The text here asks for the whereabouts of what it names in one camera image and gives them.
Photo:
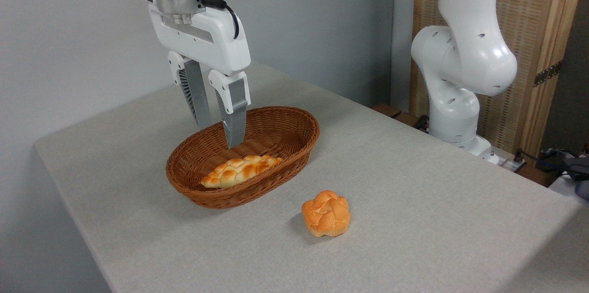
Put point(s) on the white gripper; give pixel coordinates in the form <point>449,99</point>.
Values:
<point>207,40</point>

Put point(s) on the round knotted bread roll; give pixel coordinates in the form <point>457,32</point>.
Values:
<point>326,215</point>

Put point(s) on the brown woven wicker basket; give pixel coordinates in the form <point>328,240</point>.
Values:
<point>280,129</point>

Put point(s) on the long braided bread loaf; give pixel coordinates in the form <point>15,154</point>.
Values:
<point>239,171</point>

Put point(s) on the brown wooden robot platform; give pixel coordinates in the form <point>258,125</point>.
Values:
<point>386,110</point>

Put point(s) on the grey tablecloth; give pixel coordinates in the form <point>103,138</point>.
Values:
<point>414,219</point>

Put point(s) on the white power strip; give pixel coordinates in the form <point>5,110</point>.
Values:
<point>511,164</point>

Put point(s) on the dark metal screen hinge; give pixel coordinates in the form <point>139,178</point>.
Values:
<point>547,73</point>

